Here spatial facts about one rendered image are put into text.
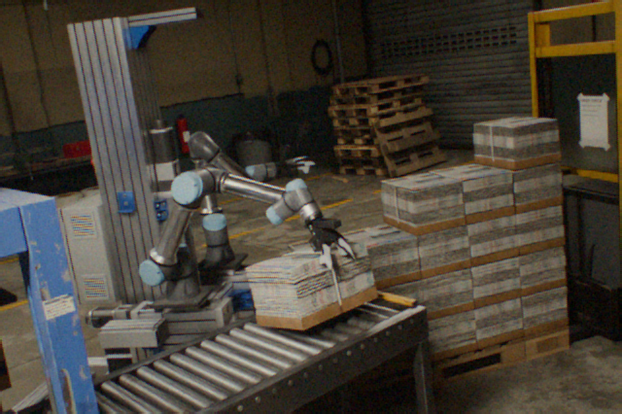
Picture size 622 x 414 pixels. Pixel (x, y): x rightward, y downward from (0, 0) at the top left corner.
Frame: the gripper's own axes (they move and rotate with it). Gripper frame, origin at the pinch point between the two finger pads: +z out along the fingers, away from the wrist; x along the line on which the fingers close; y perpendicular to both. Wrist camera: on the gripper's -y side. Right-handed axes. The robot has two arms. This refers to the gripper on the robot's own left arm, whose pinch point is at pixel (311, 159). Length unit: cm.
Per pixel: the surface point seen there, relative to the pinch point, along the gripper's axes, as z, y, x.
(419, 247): 41, 41, 45
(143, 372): -95, 26, 132
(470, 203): 72, 24, 40
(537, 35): 152, -44, -33
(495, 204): 86, 28, 39
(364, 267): -10, 11, 118
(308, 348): -39, 25, 141
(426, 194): 47, 15, 41
